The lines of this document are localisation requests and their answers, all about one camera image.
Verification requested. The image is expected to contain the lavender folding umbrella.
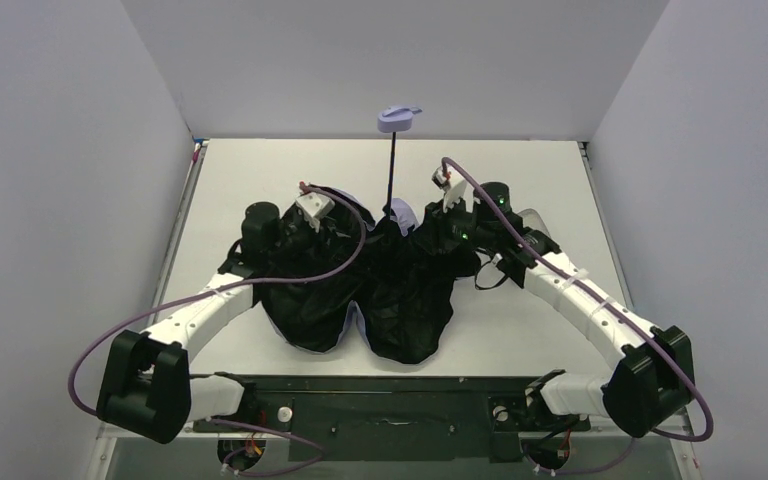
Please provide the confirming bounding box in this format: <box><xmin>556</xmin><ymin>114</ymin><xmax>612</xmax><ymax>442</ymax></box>
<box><xmin>251</xmin><ymin>104</ymin><xmax>485</xmax><ymax>366</ymax></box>

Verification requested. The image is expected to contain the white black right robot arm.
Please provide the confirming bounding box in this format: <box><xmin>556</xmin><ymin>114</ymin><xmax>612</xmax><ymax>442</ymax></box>
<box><xmin>416</xmin><ymin>177</ymin><xmax>695</xmax><ymax>438</ymax></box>

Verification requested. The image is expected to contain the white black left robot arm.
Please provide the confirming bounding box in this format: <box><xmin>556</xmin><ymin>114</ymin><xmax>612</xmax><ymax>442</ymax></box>
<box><xmin>95</xmin><ymin>202</ymin><xmax>279</xmax><ymax>444</ymax></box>

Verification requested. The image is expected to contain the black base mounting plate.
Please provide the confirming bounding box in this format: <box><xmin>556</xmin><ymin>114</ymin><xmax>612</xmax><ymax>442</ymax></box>
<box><xmin>220</xmin><ymin>374</ymin><xmax>589</xmax><ymax>463</ymax></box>

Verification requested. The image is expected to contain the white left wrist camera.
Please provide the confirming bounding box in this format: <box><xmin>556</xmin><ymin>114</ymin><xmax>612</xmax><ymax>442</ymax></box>
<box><xmin>294</xmin><ymin>192</ymin><xmax>335</xmax><ymax>233</ymax></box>

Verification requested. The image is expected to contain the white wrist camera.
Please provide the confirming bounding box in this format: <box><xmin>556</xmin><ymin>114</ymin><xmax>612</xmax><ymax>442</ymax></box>
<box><xmin>294</xmin><ymin>192</ymin><xmax>335</xmax><ymax>233</ymax></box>
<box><xmin>432</xmin><ymin>164</ymin><xmax>467</xmax><ymax>213</ymax></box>

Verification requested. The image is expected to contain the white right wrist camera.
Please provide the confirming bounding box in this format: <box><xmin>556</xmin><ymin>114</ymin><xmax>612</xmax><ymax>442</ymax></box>
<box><xmin>432</xmin><ymin>164</ymin><xmax>467</xmax><ymax>213</ymax></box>

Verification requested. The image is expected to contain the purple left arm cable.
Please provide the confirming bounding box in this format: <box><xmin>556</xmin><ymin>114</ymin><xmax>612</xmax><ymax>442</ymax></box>
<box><xmin>67</xmin><ymin>183</ymin><xmax>368</xmax><ymax>480</ymax></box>

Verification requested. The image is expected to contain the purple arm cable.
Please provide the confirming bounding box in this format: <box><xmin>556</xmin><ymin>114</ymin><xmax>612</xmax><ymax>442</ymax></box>
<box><xmin>67</xmin><ymin>183</ymin><xmax>368</xmax><ymax>480</ymax></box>
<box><xmin>440</xmin><ymin>156</ymin><xmax>715</xmax><ymax>478</ymax></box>

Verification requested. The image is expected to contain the aluminium front frame rail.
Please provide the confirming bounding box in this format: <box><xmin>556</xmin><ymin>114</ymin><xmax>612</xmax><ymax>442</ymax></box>
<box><xmin>96</xmin><ymin>410</ymin><xmax>693</xmax><ymax>440</ymax></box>

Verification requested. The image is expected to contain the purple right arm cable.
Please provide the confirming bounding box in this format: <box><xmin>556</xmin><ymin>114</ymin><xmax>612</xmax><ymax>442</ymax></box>
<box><xmin>440</xmin><ymin>156</ymin><xmax>715</xmax><ymax>478</ymax></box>

